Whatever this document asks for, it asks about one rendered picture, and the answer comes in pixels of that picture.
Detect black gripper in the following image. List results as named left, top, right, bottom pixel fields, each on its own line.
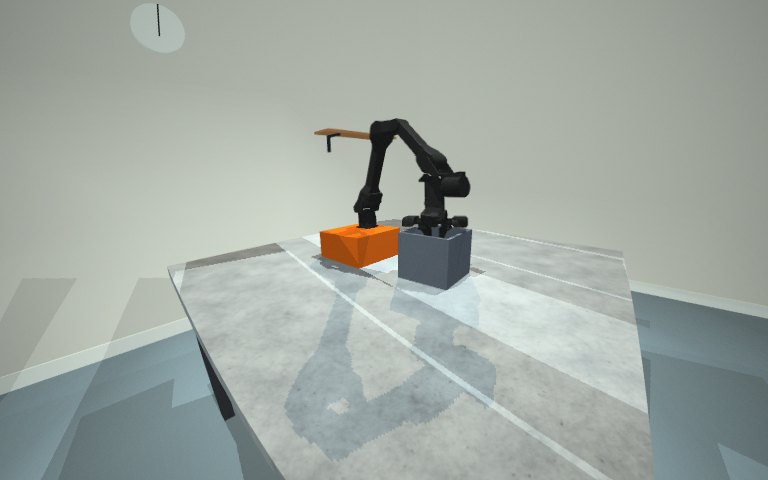
left=402, top=197, right=468, bottom=238

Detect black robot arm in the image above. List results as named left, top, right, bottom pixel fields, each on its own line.
left=353, top=118, right=471, bottom=229

